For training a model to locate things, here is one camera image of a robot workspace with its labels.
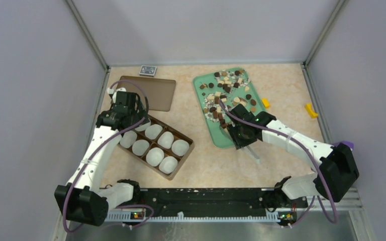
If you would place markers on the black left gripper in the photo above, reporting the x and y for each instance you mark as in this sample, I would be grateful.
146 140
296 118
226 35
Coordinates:
140 109

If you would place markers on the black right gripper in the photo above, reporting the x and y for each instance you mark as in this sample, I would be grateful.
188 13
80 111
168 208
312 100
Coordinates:
238 143

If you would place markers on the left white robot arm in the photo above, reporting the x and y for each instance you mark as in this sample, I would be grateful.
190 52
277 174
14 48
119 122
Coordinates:
81 199

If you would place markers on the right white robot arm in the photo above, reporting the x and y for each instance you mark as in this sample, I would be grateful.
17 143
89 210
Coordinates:
333 165

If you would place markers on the brown chocolate box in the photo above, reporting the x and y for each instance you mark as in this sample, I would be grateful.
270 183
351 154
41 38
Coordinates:
167 152

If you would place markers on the white paper cup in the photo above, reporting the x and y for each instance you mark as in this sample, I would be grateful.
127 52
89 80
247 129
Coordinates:
143 127
140 147
168 165
155 156
153 131
180 147
128 139
166 140

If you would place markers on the brown box lid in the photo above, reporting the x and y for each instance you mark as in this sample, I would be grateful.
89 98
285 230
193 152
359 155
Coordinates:
160 92

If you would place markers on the yellow foam block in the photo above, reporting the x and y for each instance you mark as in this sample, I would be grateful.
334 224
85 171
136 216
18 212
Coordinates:
265 103

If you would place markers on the blue card deck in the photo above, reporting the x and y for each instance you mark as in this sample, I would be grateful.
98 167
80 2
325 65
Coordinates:
146 70

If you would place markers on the green floral tray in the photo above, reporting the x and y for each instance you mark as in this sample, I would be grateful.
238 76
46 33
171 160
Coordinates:
232 87

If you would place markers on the yellow plastic clip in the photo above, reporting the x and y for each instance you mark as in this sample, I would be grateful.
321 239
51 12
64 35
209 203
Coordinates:
309 108

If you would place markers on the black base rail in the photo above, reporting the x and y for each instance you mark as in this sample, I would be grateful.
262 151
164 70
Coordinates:
209 205

